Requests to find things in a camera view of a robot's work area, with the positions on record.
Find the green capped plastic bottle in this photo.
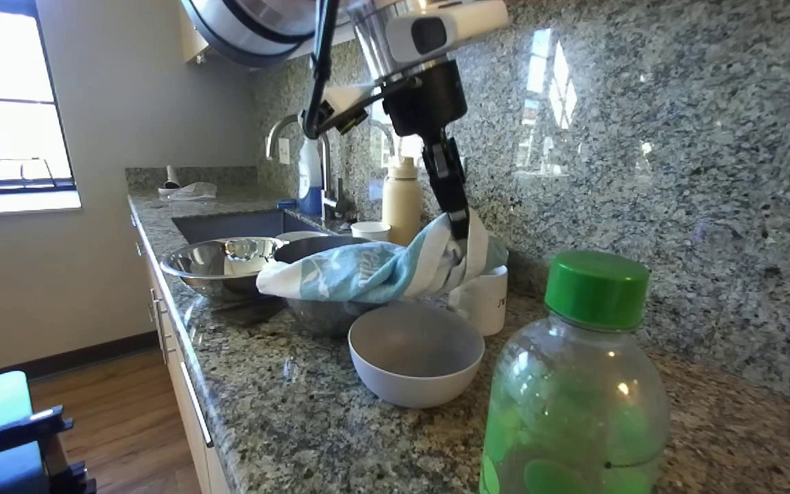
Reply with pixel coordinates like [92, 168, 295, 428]
[477, 249, 672, 494]

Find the chrome sink faucet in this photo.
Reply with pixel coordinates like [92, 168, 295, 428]
[264, 113, 339, 225]

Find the steel kitchen sink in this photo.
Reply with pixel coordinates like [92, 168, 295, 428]
[170, 206, 323, 247]

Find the blue and white towel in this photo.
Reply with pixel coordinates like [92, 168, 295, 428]
[255, 208, 513, 310]

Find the clear soap bottle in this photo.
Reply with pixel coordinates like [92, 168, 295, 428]
[295, 135, 323, 195]

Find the black clamp stand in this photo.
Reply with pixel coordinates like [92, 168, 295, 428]
[0, 368, 100, 494]

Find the wide shallow silver bowl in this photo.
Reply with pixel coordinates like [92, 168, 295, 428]
[156, 232, 286, 305]

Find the blue sink caddy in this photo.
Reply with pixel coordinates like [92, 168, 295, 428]
[277, 187, 329, 221]

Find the beige thermos bottle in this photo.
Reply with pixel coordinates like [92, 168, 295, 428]
[378, 157, 425, 249]

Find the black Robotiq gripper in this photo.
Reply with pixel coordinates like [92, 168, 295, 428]
[381, 61, 473, 254]

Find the deep steel mixing bowl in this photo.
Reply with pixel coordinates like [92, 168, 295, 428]
[270, 232, 389, 337]

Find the white mug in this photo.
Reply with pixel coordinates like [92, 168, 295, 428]
[448, 262, 511, 339]

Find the grey bowl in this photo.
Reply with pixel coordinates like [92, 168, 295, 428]
[345, 301, 489, 411]

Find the steel cabinet handle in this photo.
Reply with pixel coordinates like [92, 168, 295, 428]
[177, 360, 219, 450]

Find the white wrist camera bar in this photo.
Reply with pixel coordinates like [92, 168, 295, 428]
[378, 0, 513, 69]

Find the window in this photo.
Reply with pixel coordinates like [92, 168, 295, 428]
[0, 0, 83, 220]

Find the white rag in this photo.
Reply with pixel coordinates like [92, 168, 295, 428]
[156, 179, 223, 206]

